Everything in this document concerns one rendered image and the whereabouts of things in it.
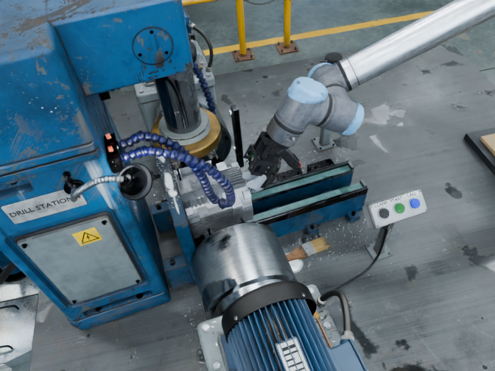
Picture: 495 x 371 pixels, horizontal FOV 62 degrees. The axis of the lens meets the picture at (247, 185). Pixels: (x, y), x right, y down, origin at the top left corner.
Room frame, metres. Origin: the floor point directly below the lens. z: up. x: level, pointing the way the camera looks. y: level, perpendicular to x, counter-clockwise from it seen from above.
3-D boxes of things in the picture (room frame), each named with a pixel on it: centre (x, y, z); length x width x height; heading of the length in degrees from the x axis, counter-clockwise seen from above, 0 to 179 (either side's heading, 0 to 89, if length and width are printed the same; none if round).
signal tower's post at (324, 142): (1.24, -0.34, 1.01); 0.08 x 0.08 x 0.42; 15
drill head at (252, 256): (0.47, 0.02, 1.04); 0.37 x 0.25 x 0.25; 15
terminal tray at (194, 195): (0.80, 0.15, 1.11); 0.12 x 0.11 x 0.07; 104
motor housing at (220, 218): (0.81, 0.11, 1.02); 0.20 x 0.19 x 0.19; 104
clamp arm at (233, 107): (0.97, 0.02, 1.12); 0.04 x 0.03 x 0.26; 105
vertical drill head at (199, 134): (0.80, 0.15, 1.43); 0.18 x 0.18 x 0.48
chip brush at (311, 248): (0.72, -0.16, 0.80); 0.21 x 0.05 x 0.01; 109
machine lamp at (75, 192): (0.52, 0.27, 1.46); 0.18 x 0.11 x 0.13; 105
